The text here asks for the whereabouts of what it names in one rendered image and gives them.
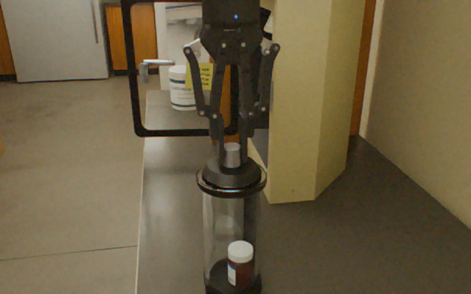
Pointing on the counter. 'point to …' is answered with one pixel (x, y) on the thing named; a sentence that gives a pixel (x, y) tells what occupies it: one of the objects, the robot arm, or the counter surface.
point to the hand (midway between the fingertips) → (231, 138)
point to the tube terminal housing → (311, 95)
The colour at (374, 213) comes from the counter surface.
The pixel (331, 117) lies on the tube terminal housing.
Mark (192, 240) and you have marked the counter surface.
